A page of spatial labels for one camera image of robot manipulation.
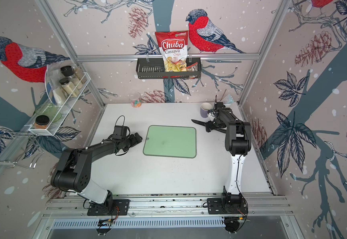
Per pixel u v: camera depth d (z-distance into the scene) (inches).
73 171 18.0
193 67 33.7
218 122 35.5
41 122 23.6
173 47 31.4
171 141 38.2
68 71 31.7
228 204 26.2
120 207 28.7
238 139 23.3
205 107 43.9
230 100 38.8
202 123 43.1
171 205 29.8
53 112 26.2
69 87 29.9
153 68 37.4
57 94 27.4
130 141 33.6
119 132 30.0
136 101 46.7
